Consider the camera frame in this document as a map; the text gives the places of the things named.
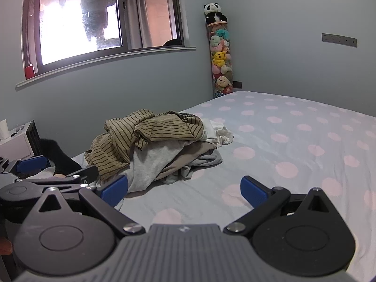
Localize beige garment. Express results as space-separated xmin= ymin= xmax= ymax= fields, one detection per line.
xmin=159 ymin=140 xmax=218 ymax=177

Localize dark hanging clothes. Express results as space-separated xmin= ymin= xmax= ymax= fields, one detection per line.
xmin=75 ymin=0 xmax=116 ymax=42

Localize panda plush toy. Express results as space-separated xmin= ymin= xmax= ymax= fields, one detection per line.
xmin=204 ymin=3 xmax=228 ymax=24

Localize bed with polka dot sheet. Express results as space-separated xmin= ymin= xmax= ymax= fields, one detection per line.
xmin=70 ymin=90 xmax=376 ymax=282

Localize olive striped pants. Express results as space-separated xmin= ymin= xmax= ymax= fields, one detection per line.
xmin=85 ymin=109 xmax=205 ymax=182

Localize white bedside cabinet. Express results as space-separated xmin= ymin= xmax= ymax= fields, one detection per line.
xmin=0 ymin=133 xmax=34 ymax=161

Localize person's left forearm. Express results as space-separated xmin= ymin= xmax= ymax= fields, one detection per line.
xmin=39 ymin=139 xmax=83 ymax=177

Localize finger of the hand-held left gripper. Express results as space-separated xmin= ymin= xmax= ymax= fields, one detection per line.
xmin=16 ymin=166 xmax=99 ymax=188
xmin=3 ymin=156 xmax=50 ymax=180

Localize white windowsill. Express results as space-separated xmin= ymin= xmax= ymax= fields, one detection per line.
xmin=15 ymin=46 xmax=196 ymax=89

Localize heather grey garment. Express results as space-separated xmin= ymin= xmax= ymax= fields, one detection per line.
xmin=164 ymin=150 xmax=223 ymax=180

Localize grey curtain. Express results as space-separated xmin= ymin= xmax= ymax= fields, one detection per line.
xmin=136 ymin=0 xmax=153 ymax=48

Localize grey wall socket panel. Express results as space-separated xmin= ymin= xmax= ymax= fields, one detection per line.
xmin=321 ymin=33 xmax=358 ymax=47

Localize white garment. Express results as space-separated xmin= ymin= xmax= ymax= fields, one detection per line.
xmin=201 ymin=118 xmax=235 ymax=146

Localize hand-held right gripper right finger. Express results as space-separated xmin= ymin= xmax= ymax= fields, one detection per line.
xmin=223 ymin=176 xmax=343 ymax=237

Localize light grey garment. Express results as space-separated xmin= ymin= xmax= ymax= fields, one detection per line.
xmin=120 ymin=140 xmax=188 ymax=194

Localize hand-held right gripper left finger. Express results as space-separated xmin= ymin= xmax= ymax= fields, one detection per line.
xmin=29 ymin=175 xmax=146 ymax=237

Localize clear tube of plush toys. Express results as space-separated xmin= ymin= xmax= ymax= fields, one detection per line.
xmin=207 ymin=22 xmax=235 ymax=99

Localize window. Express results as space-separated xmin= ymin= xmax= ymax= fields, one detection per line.
xmin=22 ymin=0 xmax=188 ymax=75

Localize black slatted appliance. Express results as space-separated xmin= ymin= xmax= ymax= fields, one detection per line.
xmin=23 ymin=120 xmax=43 ymax=157

